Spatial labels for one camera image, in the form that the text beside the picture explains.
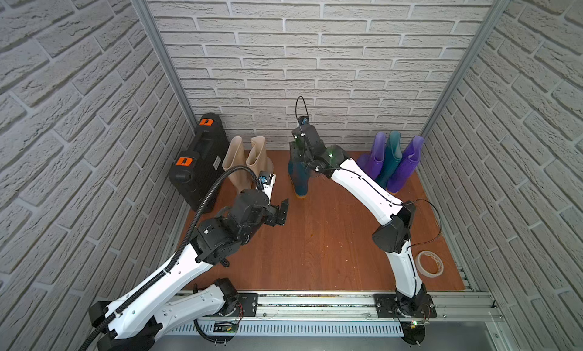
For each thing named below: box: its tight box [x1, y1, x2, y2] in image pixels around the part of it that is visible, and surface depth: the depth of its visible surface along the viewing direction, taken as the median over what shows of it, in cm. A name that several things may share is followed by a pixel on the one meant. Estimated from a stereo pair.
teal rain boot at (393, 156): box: [375, 130, 403, 189], surface depth 91 cm
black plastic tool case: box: [168, 112, 228, 213], surface depth 87 cm
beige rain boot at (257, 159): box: [245, 135, 275, 177], surface depth 85 cm
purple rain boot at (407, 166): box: [387, 135, 425, 193], surface depth 89 cm
